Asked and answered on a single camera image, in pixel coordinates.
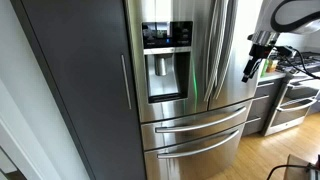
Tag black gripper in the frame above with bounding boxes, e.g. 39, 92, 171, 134
242, 44, 271, 82

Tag steel fridge door without dispenser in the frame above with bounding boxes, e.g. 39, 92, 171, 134
208, 0, 263, 109

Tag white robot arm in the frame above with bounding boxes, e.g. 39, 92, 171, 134
242, 0, 320, 83

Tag steel fridge door with dispenser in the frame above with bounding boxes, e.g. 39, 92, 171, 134
125, 0, 228, 123

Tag lower steel fridge drawer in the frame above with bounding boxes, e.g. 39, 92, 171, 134
145, 124, 244, 180

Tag steel fridge drawer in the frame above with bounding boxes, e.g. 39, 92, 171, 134
145, 124, 244, 180
141, 100, 252, 151

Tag upper steel fridge drawer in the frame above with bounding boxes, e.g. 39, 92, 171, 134
141, 100, 252, 151

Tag green bottle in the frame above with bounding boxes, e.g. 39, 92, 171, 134
260, 59, 269, 77

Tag grey kitchen drawer cabinet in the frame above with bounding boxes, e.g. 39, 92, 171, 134
242, 72, 285, 136

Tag stainless steel oven range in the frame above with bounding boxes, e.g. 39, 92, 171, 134
262, 54, 320, 136

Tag water ice dispenser panel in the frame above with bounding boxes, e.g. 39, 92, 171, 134
142, 21, 193, 103

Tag cardboard box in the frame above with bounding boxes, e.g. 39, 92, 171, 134
283, 154, 320, 180

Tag dark grey tall cabinet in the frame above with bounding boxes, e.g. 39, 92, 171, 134
10, 0, 146, 180

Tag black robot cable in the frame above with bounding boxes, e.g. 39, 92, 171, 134
275, 45, 320, 80

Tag silver cabinet handle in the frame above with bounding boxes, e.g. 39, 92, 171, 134
121, 54, 132, 110

